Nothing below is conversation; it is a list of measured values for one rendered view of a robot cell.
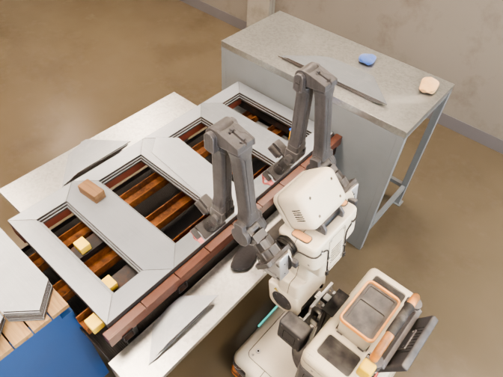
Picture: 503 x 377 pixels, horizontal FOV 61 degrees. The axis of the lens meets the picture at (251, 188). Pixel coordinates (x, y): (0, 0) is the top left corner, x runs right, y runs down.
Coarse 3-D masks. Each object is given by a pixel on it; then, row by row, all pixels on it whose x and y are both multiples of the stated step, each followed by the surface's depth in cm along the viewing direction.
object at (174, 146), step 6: (168, 144) 231; (174, 144) 231; (180, 144) 231; (186, 144) 231; (156, 150) 227; (162, 150) 227; (168, 150) 227; (174, 150) 228; (156, 156) 224; (162, 156) 224
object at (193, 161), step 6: (192, 156) 225; (198, 156) 225; (180, 162) 222; (186, 162) 222; (192, 162) 222; (198, 162) 222; (174, 168) 219; (180, 168) 219; (186, 168) 219; (192, 168) 219; (180, 174) 216
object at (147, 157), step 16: (240, 96) 266; (272, 112) 255; (192, 128) 246; (144, 144) 230; (144, 160) 224; (160, 160) 222; (304, 160) 231; (112, 176) 216; (176, 176) 215; (192, 192) 208; (64, 208) 201; (208, 240) 191; (192, 256) 187; (112, 320) 163
